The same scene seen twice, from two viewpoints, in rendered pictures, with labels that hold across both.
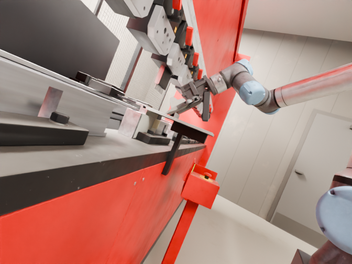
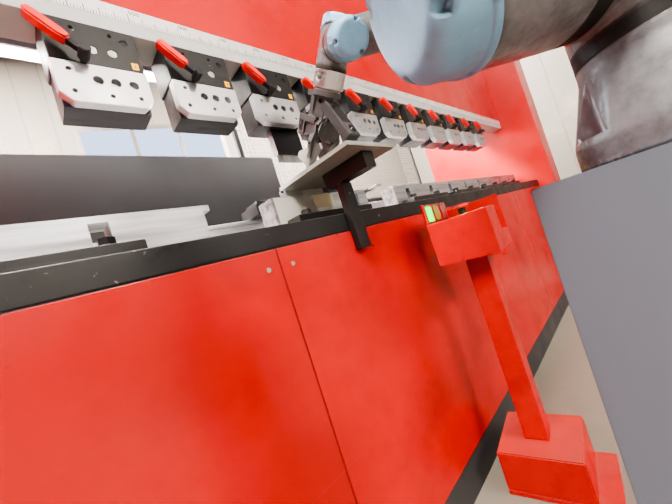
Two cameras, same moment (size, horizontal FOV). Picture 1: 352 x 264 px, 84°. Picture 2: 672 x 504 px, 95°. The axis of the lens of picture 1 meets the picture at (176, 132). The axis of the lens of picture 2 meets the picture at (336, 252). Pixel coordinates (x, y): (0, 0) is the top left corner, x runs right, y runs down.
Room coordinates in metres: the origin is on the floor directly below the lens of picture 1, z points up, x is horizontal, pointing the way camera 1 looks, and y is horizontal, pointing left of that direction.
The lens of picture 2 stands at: (0.09, -0.38, 0.77)
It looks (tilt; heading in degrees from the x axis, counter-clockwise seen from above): 1 degrees up; 33
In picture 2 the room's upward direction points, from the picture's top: 18 degrees counter-clockwise
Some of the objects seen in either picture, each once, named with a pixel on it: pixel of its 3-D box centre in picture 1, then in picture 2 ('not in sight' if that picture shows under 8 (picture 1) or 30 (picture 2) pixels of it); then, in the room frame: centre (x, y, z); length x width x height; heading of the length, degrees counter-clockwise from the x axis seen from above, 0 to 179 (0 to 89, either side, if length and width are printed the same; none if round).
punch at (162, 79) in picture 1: (162, 80); (287, 147); (0.83, 0.13, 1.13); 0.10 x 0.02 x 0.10; 167
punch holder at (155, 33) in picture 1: (158, 18); (198, 93); (0.61, 0.18, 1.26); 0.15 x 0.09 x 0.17; 167
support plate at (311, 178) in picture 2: (182, 122); (334, 168); (0.79, -0.01, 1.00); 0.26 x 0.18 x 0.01; 77
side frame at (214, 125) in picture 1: (194, 120); (487, 163); (3.08, -0.20, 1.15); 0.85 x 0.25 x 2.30; 77
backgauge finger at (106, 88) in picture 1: (121, 95); (275, 203); (0.87, 0.28, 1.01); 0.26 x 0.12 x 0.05; 77
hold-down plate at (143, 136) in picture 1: (156, 138); (334, 216); (0.85, 0.07, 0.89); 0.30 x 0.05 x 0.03; 167
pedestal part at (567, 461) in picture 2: not in sight; (557, 455); (1.05, -0.26, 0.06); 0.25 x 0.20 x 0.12; 85
